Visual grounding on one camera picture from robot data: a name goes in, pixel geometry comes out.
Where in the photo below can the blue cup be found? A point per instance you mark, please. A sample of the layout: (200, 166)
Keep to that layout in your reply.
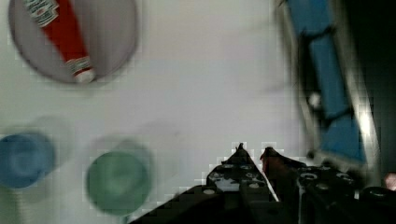
(25, 158)

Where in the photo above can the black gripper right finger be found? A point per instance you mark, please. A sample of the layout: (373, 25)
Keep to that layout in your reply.
(313, 194)

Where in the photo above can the grey oval plate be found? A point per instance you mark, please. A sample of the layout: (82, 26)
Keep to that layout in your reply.
(109, 30)

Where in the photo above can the red ketchup bottle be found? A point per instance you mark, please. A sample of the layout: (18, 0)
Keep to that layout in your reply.
(58, 21)

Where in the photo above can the green mug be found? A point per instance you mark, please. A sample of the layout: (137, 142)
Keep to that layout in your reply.
(119, 181)

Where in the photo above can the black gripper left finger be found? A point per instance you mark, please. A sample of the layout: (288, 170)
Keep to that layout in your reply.
(237, 194)

